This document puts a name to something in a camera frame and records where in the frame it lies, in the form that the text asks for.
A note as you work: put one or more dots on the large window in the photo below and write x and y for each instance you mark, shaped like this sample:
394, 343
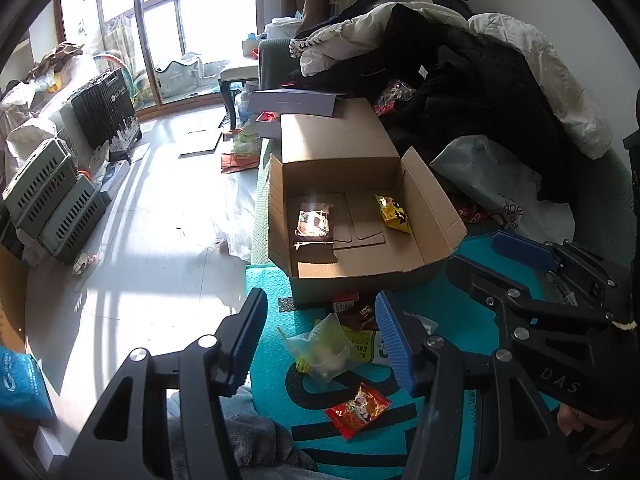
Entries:
165, 10

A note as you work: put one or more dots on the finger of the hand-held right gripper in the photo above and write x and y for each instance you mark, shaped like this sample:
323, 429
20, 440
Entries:
525, 250
480, 280

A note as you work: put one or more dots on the red patterned snack bag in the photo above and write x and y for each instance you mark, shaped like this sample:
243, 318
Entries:
395, 95

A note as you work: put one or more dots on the dark small table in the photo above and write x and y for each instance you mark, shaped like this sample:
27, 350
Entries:
237, 75

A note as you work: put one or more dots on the grey slatted pet crate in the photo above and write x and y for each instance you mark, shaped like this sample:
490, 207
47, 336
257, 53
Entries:
72, 220
37, 180

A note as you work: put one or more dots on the yellow snack packet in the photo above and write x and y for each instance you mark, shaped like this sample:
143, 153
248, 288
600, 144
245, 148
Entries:
395, 215

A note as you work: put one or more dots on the pile of white bags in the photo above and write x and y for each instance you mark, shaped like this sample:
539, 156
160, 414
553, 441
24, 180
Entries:
25, 110

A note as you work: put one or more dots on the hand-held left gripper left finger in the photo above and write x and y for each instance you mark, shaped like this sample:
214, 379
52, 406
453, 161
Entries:
247, 340

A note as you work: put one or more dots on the teal printed mat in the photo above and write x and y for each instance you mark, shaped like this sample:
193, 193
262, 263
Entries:
272, 355

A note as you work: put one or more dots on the pale purple box lid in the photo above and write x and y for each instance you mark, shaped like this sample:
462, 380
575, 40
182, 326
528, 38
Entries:
295, 102

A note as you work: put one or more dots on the red cartoon snack packet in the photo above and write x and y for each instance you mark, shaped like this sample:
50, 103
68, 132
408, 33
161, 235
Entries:
357, 407

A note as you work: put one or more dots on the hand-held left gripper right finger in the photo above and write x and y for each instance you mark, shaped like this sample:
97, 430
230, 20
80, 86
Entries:
395, 345

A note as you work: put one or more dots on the tissue box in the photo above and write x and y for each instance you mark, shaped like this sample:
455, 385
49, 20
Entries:
251, 46

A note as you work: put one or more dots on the white lace trimmed jacket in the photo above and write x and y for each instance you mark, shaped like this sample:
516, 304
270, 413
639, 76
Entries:
350, 35

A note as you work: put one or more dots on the clear plastic snack bag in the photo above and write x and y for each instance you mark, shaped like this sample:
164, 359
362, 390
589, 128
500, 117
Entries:
325, 347

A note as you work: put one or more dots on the brown glossy snack packet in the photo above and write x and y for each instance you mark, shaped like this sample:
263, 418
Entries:
362, 316

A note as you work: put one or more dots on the grey fleece blanket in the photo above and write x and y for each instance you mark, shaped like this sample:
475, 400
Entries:
250, 440

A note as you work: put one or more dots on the person's right hand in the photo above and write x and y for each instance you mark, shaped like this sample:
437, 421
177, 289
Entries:
607, 440

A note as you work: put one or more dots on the pile of black clothes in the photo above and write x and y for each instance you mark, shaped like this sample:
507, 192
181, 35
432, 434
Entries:
475, 95

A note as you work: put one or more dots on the clear plastic sheet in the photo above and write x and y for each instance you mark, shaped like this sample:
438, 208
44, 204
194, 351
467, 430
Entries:
235, 220

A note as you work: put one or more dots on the blue white flat box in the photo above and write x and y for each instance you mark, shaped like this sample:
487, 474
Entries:
114, 177

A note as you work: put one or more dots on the white down jacket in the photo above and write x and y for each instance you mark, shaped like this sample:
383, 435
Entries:
550, 60

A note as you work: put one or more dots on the blue plastic bag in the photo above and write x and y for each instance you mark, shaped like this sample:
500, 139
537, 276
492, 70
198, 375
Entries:
22, 385

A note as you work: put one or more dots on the cardboard box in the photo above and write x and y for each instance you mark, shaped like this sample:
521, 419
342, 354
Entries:
320, 160

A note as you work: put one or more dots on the flat cardboard sheet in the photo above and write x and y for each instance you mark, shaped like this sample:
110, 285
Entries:
12, 300

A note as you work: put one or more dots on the cardboard piece on floor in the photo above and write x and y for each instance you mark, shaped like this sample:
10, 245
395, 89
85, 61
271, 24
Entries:
202, 142

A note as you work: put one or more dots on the brown crumpled cloth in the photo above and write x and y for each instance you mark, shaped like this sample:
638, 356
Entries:
57, 57

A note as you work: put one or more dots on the white fabric storage bag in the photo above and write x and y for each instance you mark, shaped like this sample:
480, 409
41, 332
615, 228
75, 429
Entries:
180, 77

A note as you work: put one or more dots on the small white box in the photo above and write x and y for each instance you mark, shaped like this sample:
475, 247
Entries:
50, 447

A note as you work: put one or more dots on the green lollipop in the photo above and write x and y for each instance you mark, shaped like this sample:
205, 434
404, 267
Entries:
303, 365

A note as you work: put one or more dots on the orange barcode snack packet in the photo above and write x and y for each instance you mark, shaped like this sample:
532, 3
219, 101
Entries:
345, 304

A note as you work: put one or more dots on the red crumpled wrapper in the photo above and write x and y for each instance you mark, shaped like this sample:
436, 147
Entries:
472, 216

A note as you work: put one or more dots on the grey plastic bag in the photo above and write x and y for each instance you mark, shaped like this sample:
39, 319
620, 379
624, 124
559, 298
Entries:
485, 175

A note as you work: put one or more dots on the dark brown snack packet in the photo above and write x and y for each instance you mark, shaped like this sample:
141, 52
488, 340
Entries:
314, 227

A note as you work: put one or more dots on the red packets on floor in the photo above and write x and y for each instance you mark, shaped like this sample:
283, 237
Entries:
240, 162

